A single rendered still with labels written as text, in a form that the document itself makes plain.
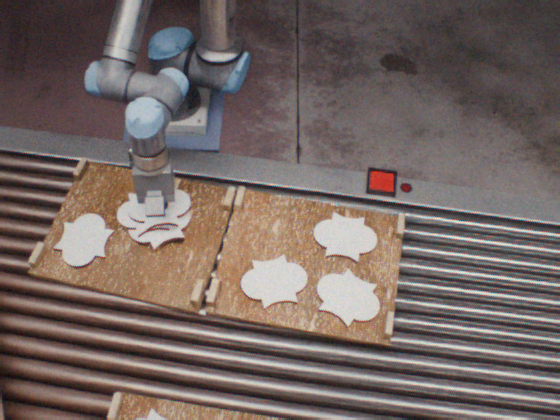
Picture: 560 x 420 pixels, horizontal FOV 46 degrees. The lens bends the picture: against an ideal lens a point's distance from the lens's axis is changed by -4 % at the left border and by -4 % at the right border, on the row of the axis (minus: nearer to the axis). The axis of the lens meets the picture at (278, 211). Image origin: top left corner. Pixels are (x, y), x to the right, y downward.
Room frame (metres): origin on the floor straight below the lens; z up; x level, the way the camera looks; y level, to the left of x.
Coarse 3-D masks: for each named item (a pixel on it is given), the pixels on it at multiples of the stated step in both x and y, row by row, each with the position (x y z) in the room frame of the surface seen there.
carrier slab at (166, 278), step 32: (96, 192) 1.02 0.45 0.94; (128, 192) 1.02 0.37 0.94; (192, 192) 1.04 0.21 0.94; (224, 192) 1.04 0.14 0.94; (192, 224) 0.94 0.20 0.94; (224, 224) 0.95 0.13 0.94; (128, 256) 0.84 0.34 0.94; (160, 256) 0.84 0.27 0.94; (192, 256) 0.85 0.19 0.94; (96, 288) 0.75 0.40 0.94; (128, 288) 0.75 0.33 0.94; (160, 288) 0.76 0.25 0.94; (192, 288) 0.77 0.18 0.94
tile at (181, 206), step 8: (176, 192) 1.00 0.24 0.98; (184, 192) 1.00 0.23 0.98; (136, 200) 0.97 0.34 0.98; (176, 200) 0.97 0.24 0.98; (184, 200) 0.97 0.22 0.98; (128, 208) 0.94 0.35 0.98; (136, 208) 0.94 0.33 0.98; (144, 208) 0.94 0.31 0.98; (168, 208) 0.95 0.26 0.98; (176, 208) 0.95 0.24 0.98; (184, 208) 0.95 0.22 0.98; (136, 216) 0.92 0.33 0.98; (144, 216) 0.92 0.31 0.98; (160, 216) 0.92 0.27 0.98; (168, 216) 0.93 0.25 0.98; (176, 216) 0.93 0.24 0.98; (152, 224) 0.90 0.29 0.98; (160, 224) 0.91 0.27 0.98; (168, 224) 0.91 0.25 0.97; (176, 224) 0.91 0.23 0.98
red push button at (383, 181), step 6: (372, 174) 1.13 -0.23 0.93; (378, 174) 1.13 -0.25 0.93; (384, 174) 1.13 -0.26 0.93; (390, 174) 1.14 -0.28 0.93; (372, 180) 1.11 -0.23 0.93; (378, 180) 1.11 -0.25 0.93; (384, 180) 1.11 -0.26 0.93; (390, 180) 1.12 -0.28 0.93; (372, 186) 1.09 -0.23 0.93; (378, 186) 1.09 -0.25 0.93; (384, 186) 1.10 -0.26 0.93; (390, 186) 1.10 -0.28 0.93
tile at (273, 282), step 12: (264, 264) 0.83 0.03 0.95; (276, 264) 0.83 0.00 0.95; (288, 264) 0.84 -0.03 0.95; (252, 276) 0.80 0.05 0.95; (264, 276) 0.80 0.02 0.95; (276, 276) 0.80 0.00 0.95; (288, 276) 0.80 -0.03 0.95; (300, 276) 0.81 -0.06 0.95; (252, 288) 0.77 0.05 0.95; (264, 288) 0.77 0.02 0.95; (276, 288) 0.77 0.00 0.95; (288, 288) 0.77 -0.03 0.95; (300, 288) 0.78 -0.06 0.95; (264, 300) 0.74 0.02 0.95; (276, 300) 0.74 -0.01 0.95; (288, 300) 0.74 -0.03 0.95
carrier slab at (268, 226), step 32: (256, 192) 1.05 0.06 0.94; (256, 224) 0.95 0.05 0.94; (288, 224) 0.96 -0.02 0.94; (384, 224) 0.97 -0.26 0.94; (224, 256) 0.86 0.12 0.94; (256, 256) 0.86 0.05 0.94; (288, 256) 0.87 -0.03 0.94; (320, 256) 0.87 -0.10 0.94; (384, 256) 0.88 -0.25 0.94; (224, 288) 0.77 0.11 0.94; (384, 288) 0.79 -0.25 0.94; (256, 320) 0.70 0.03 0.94; (288, 320) 0.70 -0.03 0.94; (320, 320) 0.70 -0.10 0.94; (384, 320) 0.71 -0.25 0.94
